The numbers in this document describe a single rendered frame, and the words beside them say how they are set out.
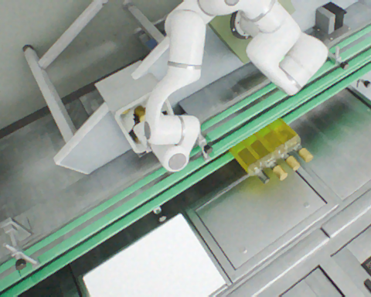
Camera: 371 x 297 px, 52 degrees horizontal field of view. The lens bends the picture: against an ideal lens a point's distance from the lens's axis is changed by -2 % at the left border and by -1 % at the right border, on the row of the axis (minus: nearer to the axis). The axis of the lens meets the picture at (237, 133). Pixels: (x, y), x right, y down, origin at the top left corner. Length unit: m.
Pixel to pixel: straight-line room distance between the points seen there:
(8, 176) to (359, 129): 1.54
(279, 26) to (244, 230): 0.73
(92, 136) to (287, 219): 0.73
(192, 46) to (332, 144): 0.88
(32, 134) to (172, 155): 1.15
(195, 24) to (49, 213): 0.85
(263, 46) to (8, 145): 1.41
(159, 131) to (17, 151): 1.16
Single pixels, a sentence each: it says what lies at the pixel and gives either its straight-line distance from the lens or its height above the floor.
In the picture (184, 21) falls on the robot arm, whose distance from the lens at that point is 0.92.
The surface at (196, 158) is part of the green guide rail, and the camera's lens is 1.37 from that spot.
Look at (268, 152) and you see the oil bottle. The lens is 1.36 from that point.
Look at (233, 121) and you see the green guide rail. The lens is 1.32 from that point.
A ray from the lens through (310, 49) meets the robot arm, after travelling 1.07.
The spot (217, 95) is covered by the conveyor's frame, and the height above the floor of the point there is 0.82.
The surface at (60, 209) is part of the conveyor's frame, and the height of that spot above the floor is 0.83.
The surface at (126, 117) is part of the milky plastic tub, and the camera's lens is 1.31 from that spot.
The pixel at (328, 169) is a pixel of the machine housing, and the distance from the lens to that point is 1.55.
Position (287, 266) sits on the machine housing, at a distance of 1.34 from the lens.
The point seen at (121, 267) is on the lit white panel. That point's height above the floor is 1.04.
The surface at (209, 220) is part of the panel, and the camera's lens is 1.43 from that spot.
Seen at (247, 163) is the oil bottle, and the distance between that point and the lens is 1.34.
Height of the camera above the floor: 1.70
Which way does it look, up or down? 33 degrees down
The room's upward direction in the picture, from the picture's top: 138 degrees clockwise
